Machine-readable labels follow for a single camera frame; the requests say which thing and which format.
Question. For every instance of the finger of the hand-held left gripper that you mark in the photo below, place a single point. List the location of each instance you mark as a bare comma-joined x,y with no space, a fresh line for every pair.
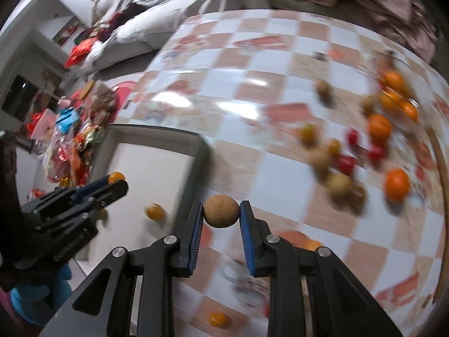
101,189
75,216

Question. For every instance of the checkered tablecloth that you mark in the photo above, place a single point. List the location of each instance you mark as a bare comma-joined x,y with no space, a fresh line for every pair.
245,77

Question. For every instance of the red plastic bag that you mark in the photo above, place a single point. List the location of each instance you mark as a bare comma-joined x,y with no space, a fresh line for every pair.
80,52

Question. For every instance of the pile of snack packets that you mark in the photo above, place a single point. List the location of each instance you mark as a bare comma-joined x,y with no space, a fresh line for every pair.
77,137

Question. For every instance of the black television screen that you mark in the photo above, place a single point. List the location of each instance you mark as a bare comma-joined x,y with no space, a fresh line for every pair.
17,95

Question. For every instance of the mandarin orange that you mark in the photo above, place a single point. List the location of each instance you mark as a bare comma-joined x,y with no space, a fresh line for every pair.
393,79
388,100
409,111
379,126
397,182
310,244

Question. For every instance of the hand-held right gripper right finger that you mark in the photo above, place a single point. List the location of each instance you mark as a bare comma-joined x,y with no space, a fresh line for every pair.
246,240

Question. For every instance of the brown longan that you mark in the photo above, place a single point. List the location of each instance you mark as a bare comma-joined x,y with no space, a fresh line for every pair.
358,196
322,88
319,159
221,211
368,104
339,184

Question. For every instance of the blue cloth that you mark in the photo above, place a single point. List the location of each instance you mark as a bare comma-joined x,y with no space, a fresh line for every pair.
37,298

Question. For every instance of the red cherry tomato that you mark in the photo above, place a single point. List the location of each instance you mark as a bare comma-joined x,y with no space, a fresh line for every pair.
352,135
377,152
347,164

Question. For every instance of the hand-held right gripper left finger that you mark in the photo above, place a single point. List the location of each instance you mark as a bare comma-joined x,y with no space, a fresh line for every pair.
195,233

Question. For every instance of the white tray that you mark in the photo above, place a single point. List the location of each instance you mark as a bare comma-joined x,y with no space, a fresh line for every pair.
151,168

